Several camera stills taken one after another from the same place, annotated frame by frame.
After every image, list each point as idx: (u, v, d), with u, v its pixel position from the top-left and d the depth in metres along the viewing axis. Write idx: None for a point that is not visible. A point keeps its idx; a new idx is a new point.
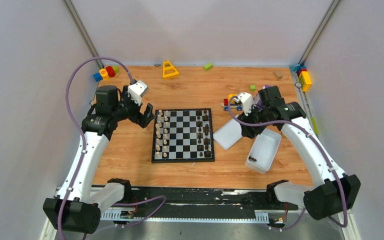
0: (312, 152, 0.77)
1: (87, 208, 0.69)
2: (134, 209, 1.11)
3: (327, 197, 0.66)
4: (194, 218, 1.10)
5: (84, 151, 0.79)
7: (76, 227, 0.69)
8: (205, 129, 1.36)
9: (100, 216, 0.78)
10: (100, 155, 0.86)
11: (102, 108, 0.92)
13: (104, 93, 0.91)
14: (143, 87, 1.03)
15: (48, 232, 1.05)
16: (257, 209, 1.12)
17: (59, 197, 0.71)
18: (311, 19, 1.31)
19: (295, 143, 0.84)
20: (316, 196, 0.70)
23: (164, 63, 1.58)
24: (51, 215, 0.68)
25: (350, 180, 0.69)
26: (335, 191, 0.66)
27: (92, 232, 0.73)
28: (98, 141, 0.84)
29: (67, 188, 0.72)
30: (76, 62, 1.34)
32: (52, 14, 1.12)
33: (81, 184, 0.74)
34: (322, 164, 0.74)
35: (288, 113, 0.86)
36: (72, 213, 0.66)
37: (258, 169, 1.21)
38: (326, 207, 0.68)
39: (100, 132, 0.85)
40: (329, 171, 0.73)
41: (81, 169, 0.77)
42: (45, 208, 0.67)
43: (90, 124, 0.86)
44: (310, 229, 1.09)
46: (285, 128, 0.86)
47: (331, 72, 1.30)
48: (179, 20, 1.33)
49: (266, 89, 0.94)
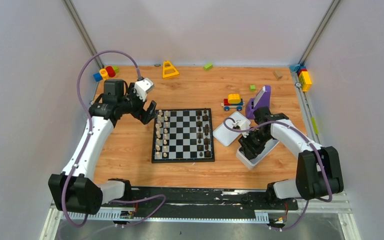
0: (290, 135, 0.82)
1: (90, 187, 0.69)
2: (134, 209, 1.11)
3: (307, 163, 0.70)
4: (194, 218, 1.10)
5: (90, 133, 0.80)
7: (79, 206, 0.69)
8: (205, 129, 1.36)
9: (101, 201, 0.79)
10: (105, 139, 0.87)
11: (108, 97, 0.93)
13: (112, 83, 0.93)
14: (150, 84, 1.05)
15: (48, 232, 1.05)
16: (257, 209, 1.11)
17: (64, 173, 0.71)
18: (311, 19, 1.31)
19: (280, 137, 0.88)
20: (300, 169, 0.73)
23: (164, 63, 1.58)
24: (56, 191, 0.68)
25: (327, 148, 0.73)
26: (311, 154, 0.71)
27: (94, 213, 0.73)
28: (104, 124, 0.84)
29: (73, 165, 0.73)
30: (76, 61, 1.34)
32: (51, 14, 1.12)
33: (86, 162, 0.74)
34: (301, 142, 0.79)
35: (273, 118, 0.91)
36: (77, 189, 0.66)
37: (245, 163, 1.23)
38: (310, 177, 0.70)
39: (105, 117, 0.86)
40: (307, 145, 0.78)
41: (87, 148, 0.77)
42: (51, 183, 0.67)
43: (97, 110, 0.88)
44: (310, 229, 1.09)
46: (272, 128, 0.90)
47: (331, 71, 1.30)
48: (178, 20, 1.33)
49: (257, 108, 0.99)
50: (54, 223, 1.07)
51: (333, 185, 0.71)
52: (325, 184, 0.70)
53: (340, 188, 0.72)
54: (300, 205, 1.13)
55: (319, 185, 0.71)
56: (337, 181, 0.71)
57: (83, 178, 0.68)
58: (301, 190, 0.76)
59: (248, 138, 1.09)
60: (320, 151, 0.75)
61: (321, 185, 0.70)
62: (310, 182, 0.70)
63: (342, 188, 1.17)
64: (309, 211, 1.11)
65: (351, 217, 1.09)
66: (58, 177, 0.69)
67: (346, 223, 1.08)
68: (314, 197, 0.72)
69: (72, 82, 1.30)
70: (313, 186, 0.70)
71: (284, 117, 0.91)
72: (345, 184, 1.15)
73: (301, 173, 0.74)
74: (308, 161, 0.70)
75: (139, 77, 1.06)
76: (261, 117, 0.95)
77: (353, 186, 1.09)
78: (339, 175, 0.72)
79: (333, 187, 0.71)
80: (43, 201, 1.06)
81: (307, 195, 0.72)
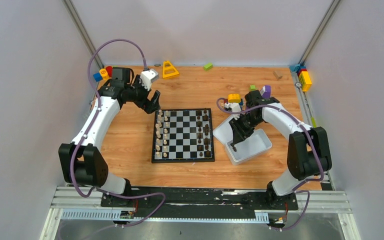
0: (281, 117, 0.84)
1: (98, 156, 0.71)
2: (134, 209, 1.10)
3: (298, 143, 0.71)
4: (194, 218, 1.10)
5: (98, 109, 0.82)
7: (86, 177, 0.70)
8: (205, 129, 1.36)
9: (106, 176, 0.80)
10: (111, 119, 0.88)
11: (115, 81, 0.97)
13: (120, 68, 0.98)
14: (155, 73, 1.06)
15: (48, 232, 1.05)
16: (257, 209, 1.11)
17: (73, 143, 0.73)
18: (311, 19, 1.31)
19: (271, 121, 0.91)
20: (291, 150, 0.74)
23: (164, 63, 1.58)
24: (65, 160, 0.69)
25: (316, 128, 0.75)
26: (301, 134, 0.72)
27: (100, 185, 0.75)
28: (112, 103, 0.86)
29: (82, 135, 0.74)
30: (76, 61, 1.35)
32: (52, 14, 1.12)
33: (95, 133, 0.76)
34: (291, 124, 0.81)
35: (264, 102, 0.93)
36: (86, 157, 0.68)
37: (230, 158, 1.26)
38: (301, 156, 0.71)
39: (113, 97, 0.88)
40: (297, 127, 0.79)
41: (95, 122, 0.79)
42: (61, 152, 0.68)
43: (104, 91, 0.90)
44: (310, 229, 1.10)
46: (263, 112, 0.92)
47: (331, 71, 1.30)
48: (178, 20, 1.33)
49: (248, 93, 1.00)
50: (54, 223, 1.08)
51: (322, 163, 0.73)
52: (315, 162, 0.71)
53: (328, 166, 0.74)
54: (300, 205, 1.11)
55: (310, 164, 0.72)
56: (326, 159, 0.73)
57: (91, 147, 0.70)
58: (293, 172, 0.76)
59: (239, 121, 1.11)
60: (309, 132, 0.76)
61: (311, 163, 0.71)
62: (301, 161, 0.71)
63: (342, 188, 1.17)
64: (309, 211, 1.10)
65: (351, 217, 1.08)
66: (67, 146, 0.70)
67: (347, 223, 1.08)
68: (305, 176, 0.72)
69: (72, 82, 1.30)
70: (303, 165, 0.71)
71: (274, 101, 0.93)
72: (345, 184, 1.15)
73: (291, 154, 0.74)
74: (298, 141, 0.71)
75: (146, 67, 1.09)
76: (252, 101, 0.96)
77: (353, 186, 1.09)
78: (328, 154, 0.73)
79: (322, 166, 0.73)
80: (43, 201, 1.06)
81: (298, 174, 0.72)
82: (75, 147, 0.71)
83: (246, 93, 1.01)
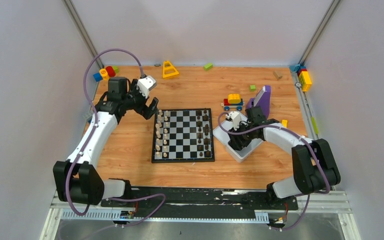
0: (281, 134, 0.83)
1: (94, 175, 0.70)
2: (134, 209, 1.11)
3: (301, 156, 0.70)
4: (194, 218, 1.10)
5: (95, 125, 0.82)
7: (81, 195, 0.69)
8: (205, 129, 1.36)
9: (102, 192, 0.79)
10: (109, 134, 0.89)
11: (112, 95, 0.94)
13: (115, 80, 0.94)
14: (152, 82, 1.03)
15: (48, 232, 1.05)
16: (257, 209, 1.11)
17: (69, 160, 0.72)
18: (312, 19, 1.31)
19: (274, 140, 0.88)
20: (295, 164, 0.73)
23: (164, 63, 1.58)
24: (60, 178, 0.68)
25: (318, 141, 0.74)
26: (304, 147, 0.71)
27: (96, 204, 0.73)
28: (109, 119, 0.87)
29: (78, 152, 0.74)
30: (76, 61, 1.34)
32: (52, 15, 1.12)
33: (91, 151, 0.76)
34: (292, 139, 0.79)
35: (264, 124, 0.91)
36: (81, 176, 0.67)
37: (234, 155, 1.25)
38: (306, 170, 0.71)
39: (111, 113, 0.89)
40: (299, 141, 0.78)
41: (92, 138, 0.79)
42: (56, 170, 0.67)
43: (102, 106, 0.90)
44: (310, 229, 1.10)
46: (265, 132, 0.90)
47: (331, 71, 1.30)
48: (178, 20, 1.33)
49: (248, 109, 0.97)
50: (54, 223, 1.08)
51: (330, 176, 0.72)
52: (321, 176, 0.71)
53: (337, 180, 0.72)
54: (300, 204, 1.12)
55: (317, 177, 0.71)
56: (333, 172, 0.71)
57: (87, 165, 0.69)
58: (299, 185, 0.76)
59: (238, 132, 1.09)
60: (312, 144, 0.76)
61: (318, 177, 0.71)
62: (307, 175, 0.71)
63: (342, 188, 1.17)
64: (309, 211, 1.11)
65: (351, 217, 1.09)
66: (62, 164, 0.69)
67: (346, 223, 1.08)
68: (313, 190, 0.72)
69: (72, 83, 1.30)
70: (310, 178, 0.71)
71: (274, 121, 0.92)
72: (345, 184, 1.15)
73: (297, 168, 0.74)
74: (302, 154, 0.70)
75: (142, 75, 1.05)
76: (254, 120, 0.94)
77: (354, 185, 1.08)
78: (334, 165, 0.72)
79: (330, 179, 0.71)
80: (43, 201, 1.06)
81: (306, 189, 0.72)
82: (70, 165, 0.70)
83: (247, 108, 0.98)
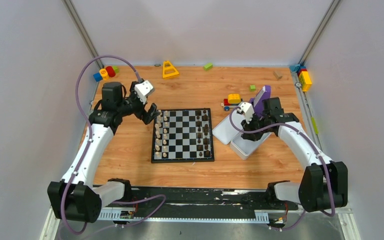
0: (298, 141, 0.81)
1: (90, 195, 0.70)
2: (134, 209, 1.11)
3: (315, 180, 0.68)
4: (194, 218, 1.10)
5: (90, 140, 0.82)
7: (78, 214, 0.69)
8: (204, 129, 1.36)
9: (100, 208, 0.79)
10: (104, 147, 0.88)
11: (107, 103, 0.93)
13: (110, 88, 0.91)
14: (149, 89, 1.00)
15: (48, 232, 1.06)
16: (257, 209, 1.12)
17: (63, 181, 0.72)
18: (311, 19, 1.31)
19: (287, 141, 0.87)
20: (305, 182, 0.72)
23: (164, 63, 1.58)
24: (55, 198, 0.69)
25: (337, 164, 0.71)
26: (320, 172, 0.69)
27: (93, 221, 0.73)
28: (104, 132, 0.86)
29: (72, 172, 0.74)
30: (76, 61, 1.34)
32: (52, 15, 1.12)
33: (86, 169, 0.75)
34: (309, 152, 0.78)
35: (283, 119, 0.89)
36: (76, 197, 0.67)
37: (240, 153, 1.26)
38: (315, 192, 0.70)
39: (106, 125, 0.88)
40: (316, 157, 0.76)
41: (87, 155, 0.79)
42: (50, 191, 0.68)
43: (97, 118, 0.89)
44: (311, 229, 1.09)
46: (280, 130, 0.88)
47: (331, 71, 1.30)
48: (178, 20, 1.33)
49: (267, 100, 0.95)
50: (54, 223, 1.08)
51: (337, 200, 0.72)
52: (328, 199, 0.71)
53: (342, 203, 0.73)
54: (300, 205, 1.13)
55: (323, 199, 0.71)
56: (341, 197, 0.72)
57: (82, 186, 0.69)
58: (302, 199, 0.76)
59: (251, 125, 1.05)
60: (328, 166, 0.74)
61: (324, 199, 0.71)
62: (314, 196, 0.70)
63: None
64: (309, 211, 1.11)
65: (351, 217, 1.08)
66: (57, 185, 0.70)
67: (347, 223, 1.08)
68: (317, 209, 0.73)
69: (72, 83, 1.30)
70: (317, 200, 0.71)
71: (294, 120, 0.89)
72: None
73: (305, 185, 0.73)
74: (315, 178, 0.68)
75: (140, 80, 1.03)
76: (270, 112, 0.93)
77: (354, 185, 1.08)
78: (345, 192, 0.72)
79: (335, 202, 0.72)
80: (43, 201, 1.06)
81: (310, 207, 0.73)
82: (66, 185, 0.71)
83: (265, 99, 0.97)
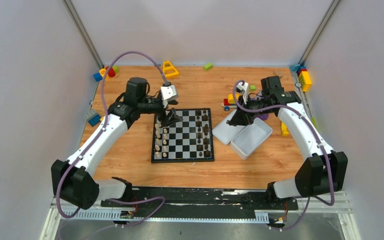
0: (300, 126, 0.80)
1: (88, 182, 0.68)
2: (134, 209, 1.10)
3: (315, 169, 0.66)
4: (194, 218, 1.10)
5: (102, 129, 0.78)
7: (73, 197, 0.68)
8: (204, 129, 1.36)
9: (98, 196, 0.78)
10: (116, 138, 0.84)
11: (128, 98, 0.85)
13: (134, 84, 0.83)
14: (172, 94, 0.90)
15: (48, 232, 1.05)
16: (257, 209, 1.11)
17: (68, 161, 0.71)
18: (311, 19, 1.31)
19: (287, 124, 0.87)
20: (304, 170, 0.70)
23: (164, 63, 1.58)
24: (55, 176, 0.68)
25: (337, 154, 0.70)
26: (321, 163, 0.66)
27: (87, 208, 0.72)
28: (118, 124, 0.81)
29: (78, 155, 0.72)
30: (76, 61, 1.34)
32: (52, 15, 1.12)
33: (91, 156, 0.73)
34: (311, 141, 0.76)
35: (284, 99, 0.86)
36: (75, 181, 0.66)
37: (240, 153, 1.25)
38: (314, 180, 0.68)
39: (121, 118, 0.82)
40: (318, 147, 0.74)
41: (96, 142, 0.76)
42: (53, 169, 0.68)
43: (115, 110, 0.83)
44: (311, 229, 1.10)
46: (281, 111, 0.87)
47: (331, 71, 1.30)
48: (178, 20, 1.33)
49: (267, 79, 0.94)
50: (54, 223, 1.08)
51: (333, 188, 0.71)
52: (326, 186, 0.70)
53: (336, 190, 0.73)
54: (300, 205, 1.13)
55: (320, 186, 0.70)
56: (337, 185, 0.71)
57: (83, 171, 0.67)
58: (299, 185, 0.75)
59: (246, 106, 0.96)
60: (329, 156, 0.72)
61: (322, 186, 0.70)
62: (312, 185, 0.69)
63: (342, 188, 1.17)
64: (309, 211, 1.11)
65: (351, 217, 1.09)
66: (61, 164, 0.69)
67: (347, 223, 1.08)
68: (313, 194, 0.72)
69: (72, 83, 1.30)
70: (315, 188, 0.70)
71: (297, 101, 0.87)
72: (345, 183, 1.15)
73: (304, 174, 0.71)
74: (315, 168, 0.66)
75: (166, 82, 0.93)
76: (271, 91, 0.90)
77: (354, 185, 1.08)
78: (341, 180, 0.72)
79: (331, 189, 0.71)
80: (43, 201, 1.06)
81: (306, 193, 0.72)
82: (68, 166, 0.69)
83: (264, 78, 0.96)
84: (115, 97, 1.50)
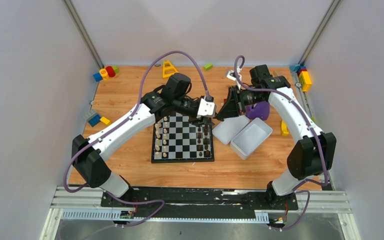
0: (291, 111, 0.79)
1: (99, 165, 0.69)
2: (134, 209, 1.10)
3: (306, 151, 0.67)
4: (194, 218, 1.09)
5: (129, 118, 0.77)
7: (84, 174, 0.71)
8: (205, 129, 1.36)
9: (109, 178, 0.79)
10: (140, 129, 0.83)
11: (166, 92, 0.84)
13: (176, 80, 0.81)
14: (207, 113, 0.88)
15: (48, 232, 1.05)
16: (257, 209, 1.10)
17: (88, 139, 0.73)
18: (311, 19, 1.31)
19: (277, 108, 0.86)
20: (296, 152, 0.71)
23: (164, 63, 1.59)
24: (74, 150, 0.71)
25: (326, 135, 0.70)
26: (311, 145, 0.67)
27: (94, 186, 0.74)
28: (146, 116, 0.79)
29: (98, 137, 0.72)
30: (75, 61, 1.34)
32: (51, 15, 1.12)
33: (110, 141, 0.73)
34: (301, 124, 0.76)
35: (273, 84, 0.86)
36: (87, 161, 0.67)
37: (239, 153, 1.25)
38: (305, 161, 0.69)
39: (152, 111, 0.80)
40: (308, 129, 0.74)
41: (119, 129, 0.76)
42: (74, 142, 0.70)
43: (149, 100, 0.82)
44: (310, 229, 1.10)
46: (271, 97, 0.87)
47: (331, 71, 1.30)
48: (179, 20, 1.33)
49: (255, 68, 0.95)
50: (54, 223, 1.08)
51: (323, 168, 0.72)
52: (317, 167, 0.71)
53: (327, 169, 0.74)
54: (300, 205, 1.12)
55: (312, 167, 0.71)
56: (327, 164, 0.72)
57: (96, 154, 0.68)
58: (292, 168, 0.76)
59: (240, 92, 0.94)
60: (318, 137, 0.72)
61: (313, 166, 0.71)
62: (303, 166, 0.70)
63: (342, 188, 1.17)
64: (309, 211, 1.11)
65: (351, 217, 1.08)
66: (81, 140, 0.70)
67: (347, 223, 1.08)
68: (305, 175, 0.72)
69: (72, 83, 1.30)
70: (306, 169, 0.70)
71: (286, 86, 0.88)
72: (345, 184, 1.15)
73: (296, 156, 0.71)
74: (306, 149, 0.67)
75: (208, 98, 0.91)
76: (260, 78, 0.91)
77: (354, 185, 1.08)
78: (330, 159, 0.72)
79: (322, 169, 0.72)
80: (43, 201, 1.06)
81: (298, 174, 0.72)
82: (87, 144, 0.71)
83: (252, 68, 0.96)
84: (115, 97, 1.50)
